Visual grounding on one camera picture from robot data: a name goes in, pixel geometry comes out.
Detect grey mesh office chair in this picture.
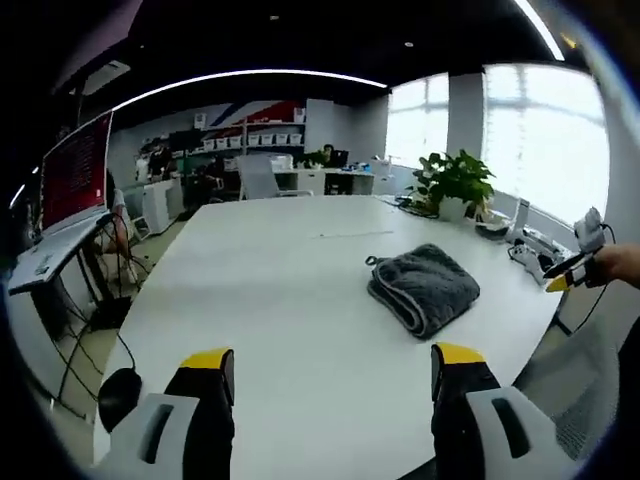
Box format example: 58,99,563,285
513,308,640,464

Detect large red display screen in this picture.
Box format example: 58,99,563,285
39,110,116,234

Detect white screen stand desk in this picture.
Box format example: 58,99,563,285
6,211,115,297

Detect white office desk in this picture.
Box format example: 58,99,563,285
271,166,377,197

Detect white low cabinet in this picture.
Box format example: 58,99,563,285
142,176,184,236

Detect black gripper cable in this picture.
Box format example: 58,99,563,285
569,223,617,332

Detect grey towel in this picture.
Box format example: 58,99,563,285
365,243,482,343

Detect white upright stand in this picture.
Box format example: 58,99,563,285
503,197,532,242

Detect person's right hand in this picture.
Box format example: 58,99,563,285
594,242,640,291

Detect white mesh office chair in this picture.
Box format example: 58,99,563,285
236,153,315,202

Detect green potted plant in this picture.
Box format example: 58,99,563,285
405,148,498,223

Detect curved ceiling light strip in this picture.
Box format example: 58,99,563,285
111,69,390,114

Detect black floor cables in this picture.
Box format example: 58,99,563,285
47,219,151,416

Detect black round base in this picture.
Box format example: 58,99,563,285
96,367,144,434

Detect straight ceiling light strip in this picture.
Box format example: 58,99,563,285
513,0,567,63

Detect shelf with white bins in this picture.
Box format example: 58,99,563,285
201,106,308,152

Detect white game controller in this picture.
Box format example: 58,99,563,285
507,238,547,284

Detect bright window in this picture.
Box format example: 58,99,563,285
386,63,610,227

